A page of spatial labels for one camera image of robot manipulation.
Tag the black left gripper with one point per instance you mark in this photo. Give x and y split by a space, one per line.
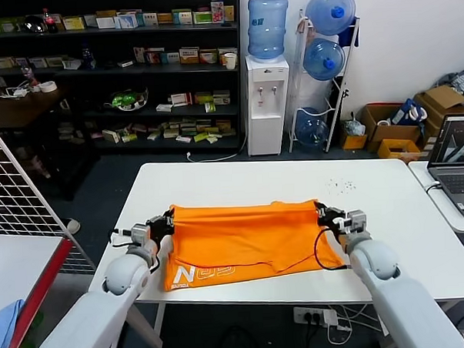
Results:
158 226

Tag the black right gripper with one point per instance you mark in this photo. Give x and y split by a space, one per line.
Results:
336 219

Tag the orange t-shirt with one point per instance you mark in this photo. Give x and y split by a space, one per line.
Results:
238 239

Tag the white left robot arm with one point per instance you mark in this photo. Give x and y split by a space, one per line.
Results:
88 323

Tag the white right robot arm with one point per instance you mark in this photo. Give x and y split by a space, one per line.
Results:
407 309

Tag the pile of clothes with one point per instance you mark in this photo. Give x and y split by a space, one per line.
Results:
463 81

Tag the small yellow box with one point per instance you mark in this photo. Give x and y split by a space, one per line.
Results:
354 142

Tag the yellow cardboard tray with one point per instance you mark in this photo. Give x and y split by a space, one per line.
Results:
387 152

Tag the clear plastic bag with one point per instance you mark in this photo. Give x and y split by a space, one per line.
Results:
355 128

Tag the white water dispenser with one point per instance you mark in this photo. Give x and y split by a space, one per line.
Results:
268 126

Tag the white power strip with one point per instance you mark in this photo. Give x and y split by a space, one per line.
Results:
304 315

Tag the white metal jug rack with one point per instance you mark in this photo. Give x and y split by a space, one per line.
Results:
336 111

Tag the white power adapter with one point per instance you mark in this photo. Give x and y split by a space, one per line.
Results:
330 318

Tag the open brown cardboard box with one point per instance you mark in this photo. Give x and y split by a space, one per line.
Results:
373 121

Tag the white box red stripe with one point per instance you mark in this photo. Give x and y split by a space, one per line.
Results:
182 99

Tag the blue bag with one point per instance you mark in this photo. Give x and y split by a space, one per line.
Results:
406 110

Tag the grey open laptop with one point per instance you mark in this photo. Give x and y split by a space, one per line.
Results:
460 183

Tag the black shelving unit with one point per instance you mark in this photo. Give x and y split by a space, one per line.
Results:
154 71

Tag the white shelf with red edge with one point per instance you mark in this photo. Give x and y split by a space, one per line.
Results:
16 264

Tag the small white flat box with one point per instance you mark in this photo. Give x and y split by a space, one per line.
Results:
125 64

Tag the orange white medicine box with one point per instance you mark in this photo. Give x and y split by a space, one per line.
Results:
190 56

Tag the brown cardboard box with flaps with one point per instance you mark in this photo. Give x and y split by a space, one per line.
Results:
442 97

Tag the red white medicine box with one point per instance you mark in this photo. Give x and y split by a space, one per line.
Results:
209 56

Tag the white paper cup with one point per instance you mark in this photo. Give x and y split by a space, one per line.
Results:
231 61

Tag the white tape roll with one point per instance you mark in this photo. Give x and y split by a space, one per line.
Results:
48 87

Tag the blue bottle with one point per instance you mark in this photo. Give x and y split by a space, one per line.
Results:
88 58

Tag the white folded carton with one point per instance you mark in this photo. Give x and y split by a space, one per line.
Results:
72 64

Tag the brown wooden desk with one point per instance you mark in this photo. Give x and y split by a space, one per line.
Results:
17 112

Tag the blue water jug with label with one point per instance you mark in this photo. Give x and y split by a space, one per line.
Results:
268 29

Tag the light blue cloth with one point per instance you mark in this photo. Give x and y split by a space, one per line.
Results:
4 330

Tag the white extension socket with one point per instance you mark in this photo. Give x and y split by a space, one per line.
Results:
17 92

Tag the white box green print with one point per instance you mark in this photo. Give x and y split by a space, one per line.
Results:
150 19

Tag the clear bottle pink contents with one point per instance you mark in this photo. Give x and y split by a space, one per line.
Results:
27 76

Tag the teal white medicine box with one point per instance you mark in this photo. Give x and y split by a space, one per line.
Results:
183 17

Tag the blue white medicine box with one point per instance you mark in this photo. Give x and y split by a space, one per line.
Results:
126 21

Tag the green white medicine box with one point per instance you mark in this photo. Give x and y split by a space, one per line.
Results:
3 26
203 17

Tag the pink colourful upright box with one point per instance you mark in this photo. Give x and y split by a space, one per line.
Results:
218 11

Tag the yellow white medicine box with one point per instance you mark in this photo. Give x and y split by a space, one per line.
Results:
74 23

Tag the cola bottle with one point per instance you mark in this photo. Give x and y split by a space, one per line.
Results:
50 22

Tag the black shiny helmet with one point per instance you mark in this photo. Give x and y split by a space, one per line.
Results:
33 24

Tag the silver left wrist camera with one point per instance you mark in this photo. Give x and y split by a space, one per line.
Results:
141 233

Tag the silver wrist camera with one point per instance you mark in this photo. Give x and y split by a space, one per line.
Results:
141 233
356 220

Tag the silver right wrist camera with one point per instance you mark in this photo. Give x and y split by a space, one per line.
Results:
356 220

